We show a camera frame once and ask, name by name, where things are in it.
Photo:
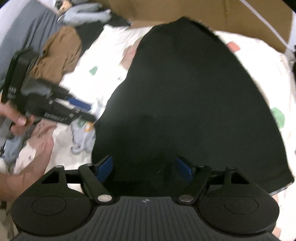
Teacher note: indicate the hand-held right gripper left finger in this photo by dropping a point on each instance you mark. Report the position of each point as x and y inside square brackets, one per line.
[105, 168]

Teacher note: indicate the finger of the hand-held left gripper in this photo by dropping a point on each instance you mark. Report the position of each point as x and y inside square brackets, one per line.
[85, 117]
[79, 104]

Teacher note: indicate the black shorts teddy print trim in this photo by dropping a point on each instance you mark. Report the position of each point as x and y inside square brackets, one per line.
[185, 92]

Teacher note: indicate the small plush toy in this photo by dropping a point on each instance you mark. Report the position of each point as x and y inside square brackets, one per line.
[64, 4]

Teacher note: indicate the cream bear print blanket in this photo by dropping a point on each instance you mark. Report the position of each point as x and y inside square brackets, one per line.
[97, 58]

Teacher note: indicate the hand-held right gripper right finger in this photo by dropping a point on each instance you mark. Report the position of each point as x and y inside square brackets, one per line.
[185, 169]

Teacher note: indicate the person's left forearm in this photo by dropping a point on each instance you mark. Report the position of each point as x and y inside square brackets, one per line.
[23, 183]

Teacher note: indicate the person's left hand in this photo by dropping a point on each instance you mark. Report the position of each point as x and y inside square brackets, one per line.
[13, 120]

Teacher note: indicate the grey neck pillow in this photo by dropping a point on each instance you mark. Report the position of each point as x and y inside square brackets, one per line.
[83, 14]

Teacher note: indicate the brown garment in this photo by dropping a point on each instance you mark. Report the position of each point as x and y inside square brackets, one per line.
[60, 51]

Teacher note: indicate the black cloth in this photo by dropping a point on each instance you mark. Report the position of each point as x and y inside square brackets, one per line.
[92, 32]

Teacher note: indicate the blue grey cloth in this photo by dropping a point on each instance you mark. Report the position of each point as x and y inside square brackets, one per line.
[13, 150]

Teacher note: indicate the flat cardboard sheet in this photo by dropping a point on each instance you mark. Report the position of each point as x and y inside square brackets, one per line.
[208, 11]

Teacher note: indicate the grey bedding cloth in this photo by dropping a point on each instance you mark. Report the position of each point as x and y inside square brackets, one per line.
[30, 30]

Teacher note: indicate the white fabric sheet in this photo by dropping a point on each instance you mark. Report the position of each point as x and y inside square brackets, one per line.
[7, 30]

